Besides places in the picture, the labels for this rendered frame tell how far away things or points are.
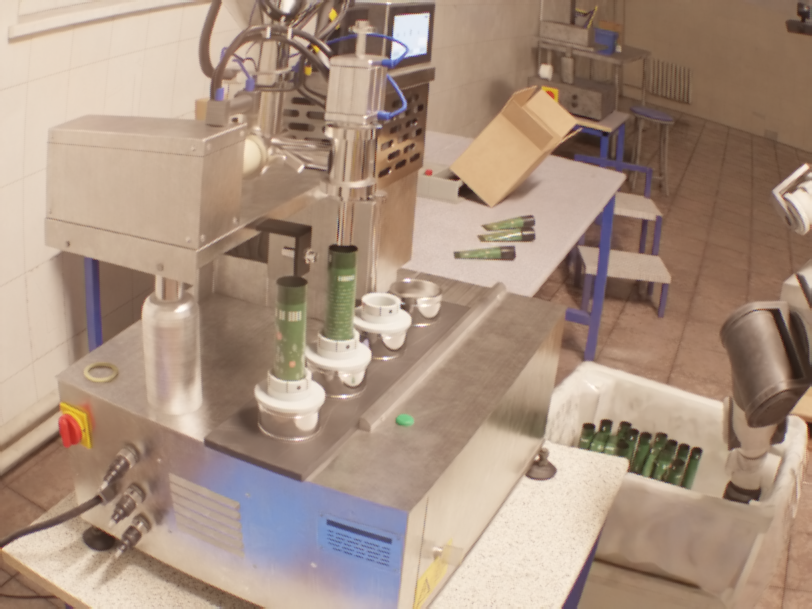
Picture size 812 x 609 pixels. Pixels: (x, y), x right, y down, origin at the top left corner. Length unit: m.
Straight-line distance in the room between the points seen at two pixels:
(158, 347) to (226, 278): 0.35
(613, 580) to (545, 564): 0.51
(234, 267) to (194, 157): 0.43
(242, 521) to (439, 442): 0.23
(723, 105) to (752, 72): 0.70
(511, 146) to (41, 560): 1.95
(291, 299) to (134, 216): 0.20
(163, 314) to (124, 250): 0.09
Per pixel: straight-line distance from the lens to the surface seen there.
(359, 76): 0.96
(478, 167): 2.76
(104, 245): 1.03
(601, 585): 1.84
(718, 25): 11.10
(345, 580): 1.01
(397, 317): 1.16
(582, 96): 5.35
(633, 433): 2.01
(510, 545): 1.33
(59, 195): 1.08
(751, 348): 1.17
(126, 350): 1.20
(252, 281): 1.32
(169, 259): 0.97
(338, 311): 1.04
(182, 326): 1.00
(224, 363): 1.16
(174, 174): 0.94
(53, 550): 1.28
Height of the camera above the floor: 1.54
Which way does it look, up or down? 23 degrees down
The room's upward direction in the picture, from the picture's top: 5 degrees clockwise
